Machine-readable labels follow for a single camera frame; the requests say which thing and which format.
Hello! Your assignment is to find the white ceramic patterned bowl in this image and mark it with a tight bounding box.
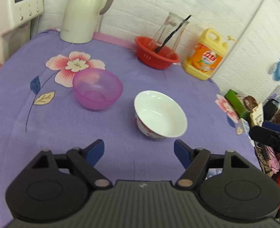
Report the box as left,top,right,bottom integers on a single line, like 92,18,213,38
134,91,188,139

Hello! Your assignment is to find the purple plastic bowl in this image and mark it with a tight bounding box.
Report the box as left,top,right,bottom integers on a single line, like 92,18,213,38
72,68,123,110

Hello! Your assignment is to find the paper gift bag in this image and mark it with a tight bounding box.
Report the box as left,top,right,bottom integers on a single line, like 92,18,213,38
243,96,264,127

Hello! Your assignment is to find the green box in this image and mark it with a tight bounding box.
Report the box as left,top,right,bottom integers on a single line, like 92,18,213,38
225,89,250,120

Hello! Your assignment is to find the purple floral tablecloth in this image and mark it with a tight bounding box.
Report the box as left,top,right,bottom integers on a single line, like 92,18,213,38
0,30,259,227

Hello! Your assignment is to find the yellow detergent bottle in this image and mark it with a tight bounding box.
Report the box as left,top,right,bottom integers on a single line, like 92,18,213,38
182,28,236,81

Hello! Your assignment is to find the glass jar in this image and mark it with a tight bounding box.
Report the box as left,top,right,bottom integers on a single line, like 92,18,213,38
149,11,191,58

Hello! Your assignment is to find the red plastic basket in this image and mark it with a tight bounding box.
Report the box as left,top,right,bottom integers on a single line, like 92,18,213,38
134,36,180,70

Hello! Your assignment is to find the white thermos jug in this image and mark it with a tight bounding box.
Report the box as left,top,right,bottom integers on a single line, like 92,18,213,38
60,0,114,44

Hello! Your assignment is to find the white water dispenser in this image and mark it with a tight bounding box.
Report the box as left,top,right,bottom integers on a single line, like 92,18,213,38
0,0,43,64

